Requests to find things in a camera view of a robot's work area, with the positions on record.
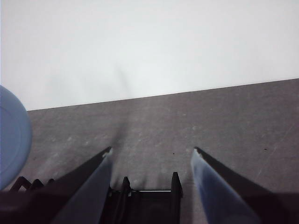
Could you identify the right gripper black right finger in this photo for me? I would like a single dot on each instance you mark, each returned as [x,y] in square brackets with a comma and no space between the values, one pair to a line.
[229,193]

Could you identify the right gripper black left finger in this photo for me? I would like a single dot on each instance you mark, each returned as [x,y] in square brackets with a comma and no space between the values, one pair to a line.
[77,193]

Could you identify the blue round plate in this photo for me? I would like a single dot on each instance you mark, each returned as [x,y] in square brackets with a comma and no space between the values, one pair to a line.
[12,140]

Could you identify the black plate rack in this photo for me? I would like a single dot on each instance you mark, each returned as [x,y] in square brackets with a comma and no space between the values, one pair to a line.
[151,205]

